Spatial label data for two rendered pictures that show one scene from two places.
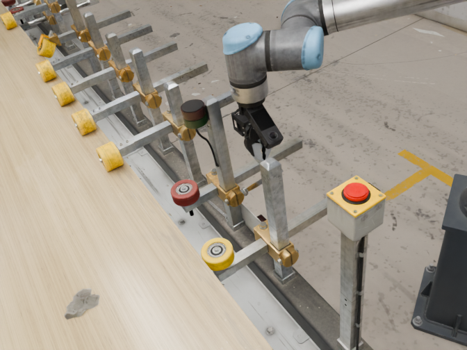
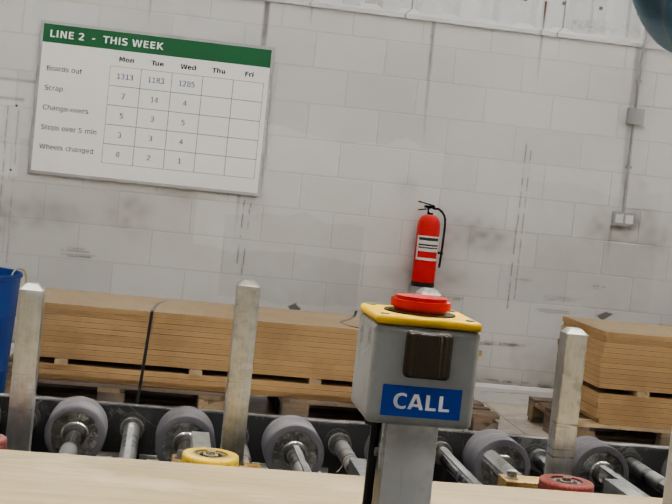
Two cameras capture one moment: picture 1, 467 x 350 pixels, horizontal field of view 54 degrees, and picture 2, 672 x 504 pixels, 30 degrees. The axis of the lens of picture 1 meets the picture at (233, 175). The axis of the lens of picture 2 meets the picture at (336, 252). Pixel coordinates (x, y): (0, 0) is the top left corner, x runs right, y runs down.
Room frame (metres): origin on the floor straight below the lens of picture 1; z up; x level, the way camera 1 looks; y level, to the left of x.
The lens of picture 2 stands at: (0.72, -1.01, 1.30)
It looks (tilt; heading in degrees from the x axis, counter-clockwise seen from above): 3 degrees down; 107
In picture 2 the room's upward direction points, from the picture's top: 6 degrees clockwise
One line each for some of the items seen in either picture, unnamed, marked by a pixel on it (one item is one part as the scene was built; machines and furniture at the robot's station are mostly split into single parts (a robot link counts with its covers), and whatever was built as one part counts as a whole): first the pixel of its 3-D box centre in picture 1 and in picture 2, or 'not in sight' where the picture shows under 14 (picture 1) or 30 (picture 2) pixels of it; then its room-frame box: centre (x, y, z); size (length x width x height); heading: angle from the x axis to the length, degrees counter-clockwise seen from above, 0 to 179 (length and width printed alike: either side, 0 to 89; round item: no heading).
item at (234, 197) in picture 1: (224, 188); not in sight; (1.01, 0.03, 0.85); 0.14 x 0.06 x 0.05; 25
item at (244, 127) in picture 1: (251, 114); not in sight; (0.97, -0.08, 1.12); 0.09 x 0.08 x 0.12; 25
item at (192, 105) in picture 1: (201, 139); not in sight; (0.97, 0.06, 1.07); 0.06 x 0.06 x 0.22; 25
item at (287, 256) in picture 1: (275, 244); not in sight; (0.79, -0.07, 0.82); 0.14 x 0.06 x 0.05; 25
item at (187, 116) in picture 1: (193, 110); not in sight; (0.97, 0.07, 1.16); 0.06 x 0.06 x 0.02
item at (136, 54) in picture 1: (153, 109); not in sight; (1.45, 0.24, 0.90); 0.04 x 0.04 x 0.48; 25
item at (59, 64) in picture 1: (99, 47); not in sight; (1.94, 0.46, 0.95); 0.50 x 0.04 x 0.04; 115
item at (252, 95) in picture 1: (248, 87); not in sight; (0.96, -0.08, 1.20); 0.10 x 0.09 x 0.05; 115
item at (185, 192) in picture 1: (187, 201); not in sight; (0.98, 0.15, 0.85); 0.08 x 0.08 x 0.11
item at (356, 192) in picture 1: (356, 193); (420, 308); (0.53, -0.19, 1.22); 0.04 x 0.04 x 0.02
